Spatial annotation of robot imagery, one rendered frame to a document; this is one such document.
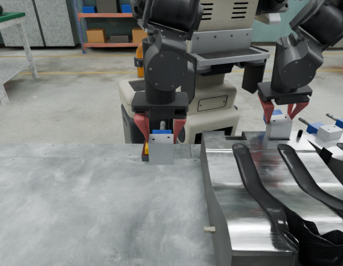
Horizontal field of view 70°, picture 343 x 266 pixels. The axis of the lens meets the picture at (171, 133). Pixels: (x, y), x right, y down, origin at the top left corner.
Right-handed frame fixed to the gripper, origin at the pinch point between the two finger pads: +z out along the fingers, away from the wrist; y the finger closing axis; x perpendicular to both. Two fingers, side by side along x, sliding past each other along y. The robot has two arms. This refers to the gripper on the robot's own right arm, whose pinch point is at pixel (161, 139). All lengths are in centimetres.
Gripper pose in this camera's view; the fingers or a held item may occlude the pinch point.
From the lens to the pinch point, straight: 50.4
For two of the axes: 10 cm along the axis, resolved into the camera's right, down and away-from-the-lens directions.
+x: 0.1, -5.2, 8.5
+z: 0.0, 8.5, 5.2
